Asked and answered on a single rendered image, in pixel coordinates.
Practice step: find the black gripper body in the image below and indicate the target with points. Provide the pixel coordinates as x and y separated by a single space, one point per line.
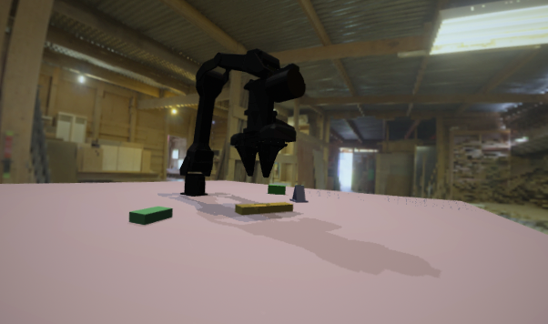
259 127

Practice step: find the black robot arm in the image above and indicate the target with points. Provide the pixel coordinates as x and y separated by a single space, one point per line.
275 84

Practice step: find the yellow bar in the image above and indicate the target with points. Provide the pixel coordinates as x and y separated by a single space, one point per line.
267 208

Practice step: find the green rectangular bar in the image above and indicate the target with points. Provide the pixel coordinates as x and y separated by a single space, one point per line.
150 215

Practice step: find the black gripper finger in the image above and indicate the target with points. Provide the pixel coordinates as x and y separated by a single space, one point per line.
248 157
267 155

